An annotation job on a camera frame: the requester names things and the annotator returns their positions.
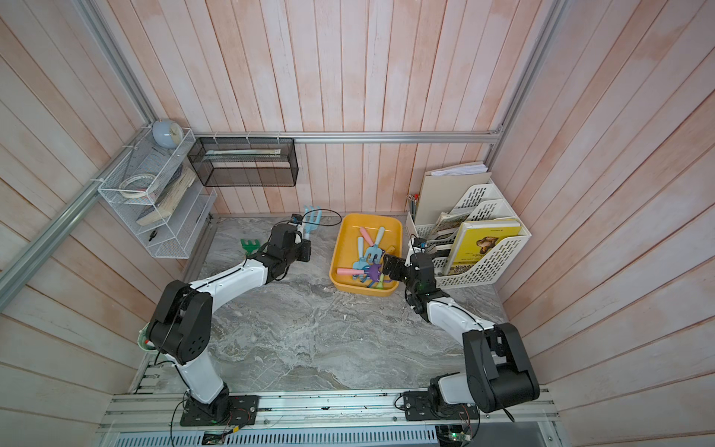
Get green rake wooden handle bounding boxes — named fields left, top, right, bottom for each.
left=240, top=238, right=262, bottom=256

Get yellow storage box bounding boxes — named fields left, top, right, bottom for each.
left=330, top=213, right=403, bottom=297

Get light blue hand rake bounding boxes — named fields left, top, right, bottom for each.
left=365, top=226, right=385, bottom=264

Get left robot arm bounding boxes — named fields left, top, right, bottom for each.
left=139, top=214, right=311, bottom=421

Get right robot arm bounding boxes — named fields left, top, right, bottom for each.
left=383, top=253, right=541, bottom=420

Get white desktop file organizer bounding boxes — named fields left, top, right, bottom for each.
left=406, top=181, right=532, bottom=289

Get yellow picture book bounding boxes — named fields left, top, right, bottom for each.
left=445, top=218, right=521, bottom=275

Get bundle of pencils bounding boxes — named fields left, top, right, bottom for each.
left=409, top=194, right=419, bottom=217

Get beige folder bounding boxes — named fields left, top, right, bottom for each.
left=414, top=172, right=492, bottom=225

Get papers in mesh basket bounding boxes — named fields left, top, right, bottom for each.
left=203, top=149, right=283, bottom=162

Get old book on shelf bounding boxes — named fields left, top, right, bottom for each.
left=136, top=166, right=197, bottom=226

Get pale blue round clock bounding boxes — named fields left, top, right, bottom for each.
left=152, top=120, right=184, bottom=150

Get roll of white tape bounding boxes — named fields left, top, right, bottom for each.
left=118, top=173, right=158, bottom=199

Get green cup with pens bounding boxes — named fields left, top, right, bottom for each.
left=137, top=325, right=156, bottom=352

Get yellow handled purple tool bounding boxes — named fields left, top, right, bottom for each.
left=354, top=238, right=385, bottom=289

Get pink handled garden tool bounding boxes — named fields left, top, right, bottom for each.
left=359, top=227, right=374, bottom=247

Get black mesh wall basket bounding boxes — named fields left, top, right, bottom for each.
left=188, top=136, right=299, bottom=187

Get white wire wall shelf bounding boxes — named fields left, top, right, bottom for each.
left=99, top=124, right=217, bottom=259

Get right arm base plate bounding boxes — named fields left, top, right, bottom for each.
left=401, top=390, right=480, bottom=422

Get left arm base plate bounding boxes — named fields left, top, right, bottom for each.
left=180, top=395, right=260, bottom=428

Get aluminium front rail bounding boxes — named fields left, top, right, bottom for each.
left=96, top=384, right=560, bottom=434

